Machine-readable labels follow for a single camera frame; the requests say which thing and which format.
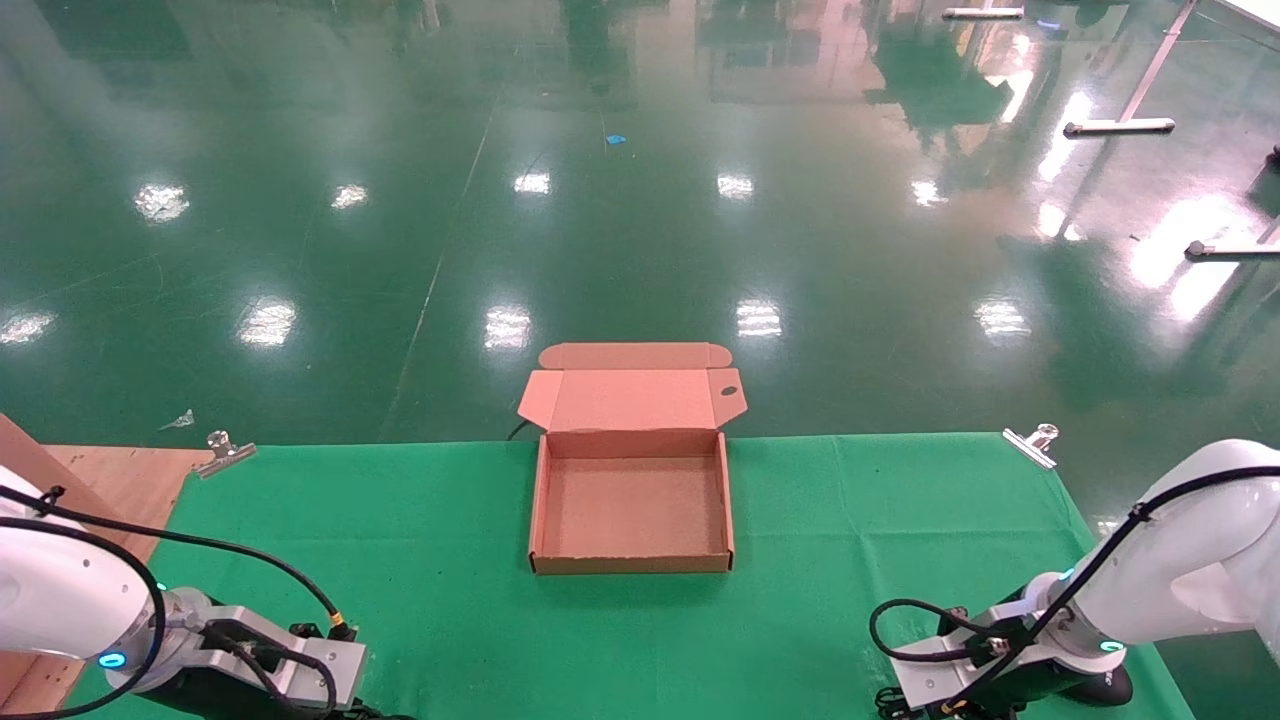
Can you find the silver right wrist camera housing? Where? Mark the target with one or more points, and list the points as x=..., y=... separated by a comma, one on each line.
x=950, y=680

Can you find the white floor scrap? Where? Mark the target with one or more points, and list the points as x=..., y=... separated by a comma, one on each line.
x=178, y=420

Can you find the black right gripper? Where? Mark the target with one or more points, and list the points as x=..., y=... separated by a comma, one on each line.
x=1090, y=688

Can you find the white metal table leg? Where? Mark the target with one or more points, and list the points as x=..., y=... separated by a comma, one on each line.
x=1225, y=250
x=1120, y=125

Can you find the silver binder clip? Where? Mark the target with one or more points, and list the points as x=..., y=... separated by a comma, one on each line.
x=1030, y=445
x=222, y=452

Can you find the white table panel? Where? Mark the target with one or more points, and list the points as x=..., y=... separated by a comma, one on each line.
x=1260, y=10

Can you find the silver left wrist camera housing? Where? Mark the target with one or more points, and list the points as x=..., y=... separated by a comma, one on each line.
x=320, y=670

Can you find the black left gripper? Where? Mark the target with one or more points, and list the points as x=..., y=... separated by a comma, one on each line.
x=215, y=702

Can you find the white metal foot bar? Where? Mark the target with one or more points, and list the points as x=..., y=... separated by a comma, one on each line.
x=985, y=12

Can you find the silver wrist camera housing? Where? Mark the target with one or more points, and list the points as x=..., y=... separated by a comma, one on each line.
x=950, y=680
x=320, y=670

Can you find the brown cardboard panel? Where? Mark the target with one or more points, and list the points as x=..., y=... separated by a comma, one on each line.
x=40, y=465

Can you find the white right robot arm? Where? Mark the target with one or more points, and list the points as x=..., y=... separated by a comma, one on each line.
x=1200, y=560

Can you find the open brown cardboard box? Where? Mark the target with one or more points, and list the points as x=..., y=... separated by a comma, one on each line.
x=630, y=510

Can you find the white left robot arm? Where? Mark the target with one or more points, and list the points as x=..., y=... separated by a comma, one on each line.
x=50, y=600

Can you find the green table cloth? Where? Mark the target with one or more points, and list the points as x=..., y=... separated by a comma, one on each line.
x=480, y=620

